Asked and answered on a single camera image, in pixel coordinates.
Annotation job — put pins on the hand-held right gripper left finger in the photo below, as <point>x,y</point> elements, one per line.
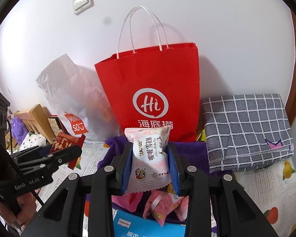
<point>126,170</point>

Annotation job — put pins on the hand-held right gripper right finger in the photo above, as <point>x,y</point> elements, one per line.
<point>173,170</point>

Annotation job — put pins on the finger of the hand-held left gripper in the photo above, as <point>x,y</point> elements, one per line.
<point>64,155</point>
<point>27,152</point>

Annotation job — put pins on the red snack packet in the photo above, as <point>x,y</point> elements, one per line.
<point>64,142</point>

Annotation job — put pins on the yellow snack packet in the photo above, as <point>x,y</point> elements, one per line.
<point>171,188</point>

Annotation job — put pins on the purple towel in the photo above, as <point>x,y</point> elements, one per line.
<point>187,150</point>

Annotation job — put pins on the white pink snack packet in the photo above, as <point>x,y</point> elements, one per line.
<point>148,158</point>

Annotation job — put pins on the person's left hand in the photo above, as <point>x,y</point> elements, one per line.
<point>24,209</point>

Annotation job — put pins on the white spotted cloth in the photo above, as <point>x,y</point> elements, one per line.
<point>32,140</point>

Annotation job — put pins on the purple plush toy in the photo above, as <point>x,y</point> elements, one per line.
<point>17,130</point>

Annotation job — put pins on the patterned box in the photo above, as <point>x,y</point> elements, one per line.
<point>54,126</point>

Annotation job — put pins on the wooden headboard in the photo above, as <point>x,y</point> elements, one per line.
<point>37,118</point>

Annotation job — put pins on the small yellow packet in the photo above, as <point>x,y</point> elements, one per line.
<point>201,135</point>

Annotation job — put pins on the white plastic shopping bag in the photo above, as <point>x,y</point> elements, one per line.
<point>71,98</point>

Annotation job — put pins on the blue tissue pack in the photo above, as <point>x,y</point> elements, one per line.
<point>143,227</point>

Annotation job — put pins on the grey plaid folded cloth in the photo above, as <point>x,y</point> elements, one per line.
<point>244,128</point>

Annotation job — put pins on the fruit print table cover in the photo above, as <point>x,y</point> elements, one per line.
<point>261,190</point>

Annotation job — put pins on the red paper bag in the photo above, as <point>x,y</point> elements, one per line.
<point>150,79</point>

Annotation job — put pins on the white light switch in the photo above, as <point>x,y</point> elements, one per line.
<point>82,2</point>

